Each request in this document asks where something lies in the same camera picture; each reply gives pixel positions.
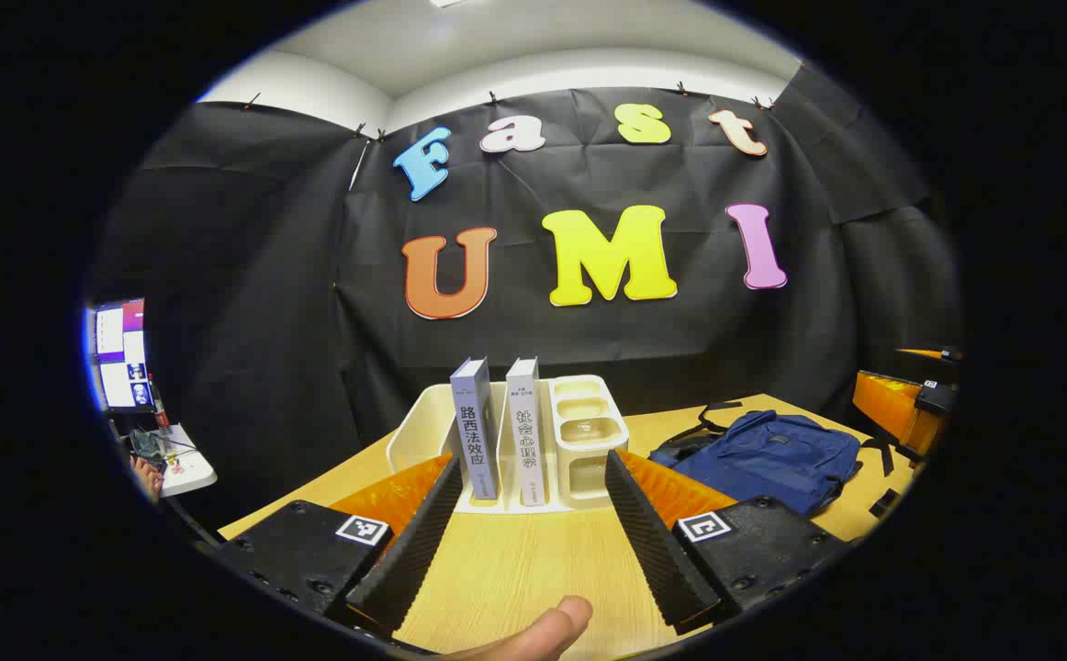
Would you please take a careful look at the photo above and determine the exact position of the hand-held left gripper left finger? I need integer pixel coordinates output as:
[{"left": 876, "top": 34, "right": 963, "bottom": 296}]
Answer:
[{"left": 212, "top": 453, "right": 466, "bottom": 639}]

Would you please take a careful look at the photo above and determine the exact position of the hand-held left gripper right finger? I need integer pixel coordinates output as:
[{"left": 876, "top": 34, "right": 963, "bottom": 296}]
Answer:
[{"left": 604, "top": 448, "right": 851, "bottom": 634}]

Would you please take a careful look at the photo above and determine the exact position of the white plastic bookshelf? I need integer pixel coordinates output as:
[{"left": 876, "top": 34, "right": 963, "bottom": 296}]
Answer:
[{"left": 387, "top": 374, "right": 631, "bottom": 513}]

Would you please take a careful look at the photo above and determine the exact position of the blue-grey book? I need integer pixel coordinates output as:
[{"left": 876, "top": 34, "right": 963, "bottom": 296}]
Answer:
[{"left": 449, "top": 357, "right": 502, "bottom": 502}]

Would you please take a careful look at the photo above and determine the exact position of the blue schoolbag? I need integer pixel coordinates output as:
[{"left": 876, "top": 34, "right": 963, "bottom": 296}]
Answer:
[{"left": 648, "top": 401, "right": 906, "bottom": 520}]

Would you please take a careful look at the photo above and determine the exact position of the pale grey book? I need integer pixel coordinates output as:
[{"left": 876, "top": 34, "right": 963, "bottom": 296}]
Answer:
[{"left": 505, "top": 357, "right": 548, "bottom": 508}]

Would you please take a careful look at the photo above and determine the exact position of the white side table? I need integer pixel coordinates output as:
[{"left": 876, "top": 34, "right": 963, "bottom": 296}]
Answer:
[{"left": 128, "top": 422, "right": 219, "bottom": 499}]

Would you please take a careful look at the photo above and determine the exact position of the black backdrop cloth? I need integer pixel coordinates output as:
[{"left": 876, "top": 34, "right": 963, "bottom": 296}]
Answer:
[{"left": 84, "top": 64, "right": 964, "bottom": 533}]

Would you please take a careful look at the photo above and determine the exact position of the computer monitor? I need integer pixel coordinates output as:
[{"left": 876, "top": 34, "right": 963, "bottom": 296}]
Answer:
[{"left": 91, "top": 298, "right": 149, "bottom": 411}]

